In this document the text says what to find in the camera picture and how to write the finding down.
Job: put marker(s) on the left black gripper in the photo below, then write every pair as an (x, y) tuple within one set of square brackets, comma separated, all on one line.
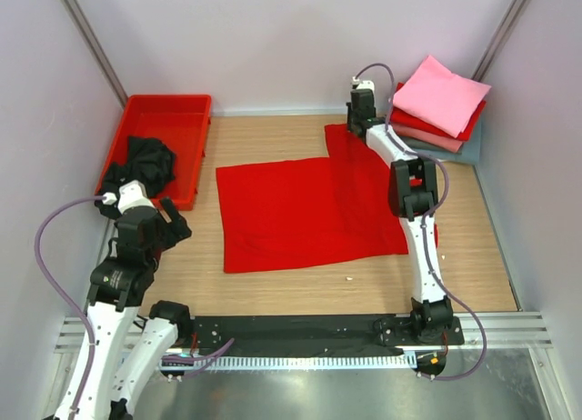
[(170, 224)]

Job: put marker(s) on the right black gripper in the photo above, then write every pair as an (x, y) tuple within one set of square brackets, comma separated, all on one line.
[(359, 121)]

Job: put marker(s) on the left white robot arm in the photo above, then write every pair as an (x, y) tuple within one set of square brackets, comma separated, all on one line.
[(104, 384)]

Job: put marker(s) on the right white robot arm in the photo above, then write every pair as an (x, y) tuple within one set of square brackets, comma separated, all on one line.
[(413, 199)]

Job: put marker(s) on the black t shirt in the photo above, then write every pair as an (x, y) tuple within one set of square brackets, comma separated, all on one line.
[(148, 161)]

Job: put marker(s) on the folded pink t shirt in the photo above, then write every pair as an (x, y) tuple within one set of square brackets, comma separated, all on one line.
[(431, 73)]

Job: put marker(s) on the folded salmon t shirt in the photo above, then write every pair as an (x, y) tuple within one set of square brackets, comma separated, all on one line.
[(437, 141)]

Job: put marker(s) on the red plastic bin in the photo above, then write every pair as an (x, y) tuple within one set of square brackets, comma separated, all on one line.
[(181, 123)]

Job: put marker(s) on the folded grey t shirt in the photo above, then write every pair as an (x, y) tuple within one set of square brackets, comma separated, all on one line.
[(468, 153)]

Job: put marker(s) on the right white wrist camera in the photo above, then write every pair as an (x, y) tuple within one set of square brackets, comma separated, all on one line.
[(362, 84)]

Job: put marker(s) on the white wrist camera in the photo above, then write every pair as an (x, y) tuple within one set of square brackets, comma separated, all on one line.
[(131, 195), (362, 84)]

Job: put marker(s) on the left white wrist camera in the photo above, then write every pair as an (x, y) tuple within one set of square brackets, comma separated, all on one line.
[(131, 195)]

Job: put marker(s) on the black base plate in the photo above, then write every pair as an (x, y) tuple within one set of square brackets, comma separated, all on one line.
[(306, 336)]

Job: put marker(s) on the left aluminium frame post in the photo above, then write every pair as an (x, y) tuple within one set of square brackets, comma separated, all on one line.
[(75, 11)]

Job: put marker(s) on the aluminium frame post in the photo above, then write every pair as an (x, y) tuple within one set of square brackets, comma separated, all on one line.
[(498, 40), (75, 11)]

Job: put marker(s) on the right aluminium frame post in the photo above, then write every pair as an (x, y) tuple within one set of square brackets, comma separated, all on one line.
[(498, 40)]

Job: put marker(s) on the white slotted cable duct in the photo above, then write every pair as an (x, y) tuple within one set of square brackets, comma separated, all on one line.
[(231, 363)]

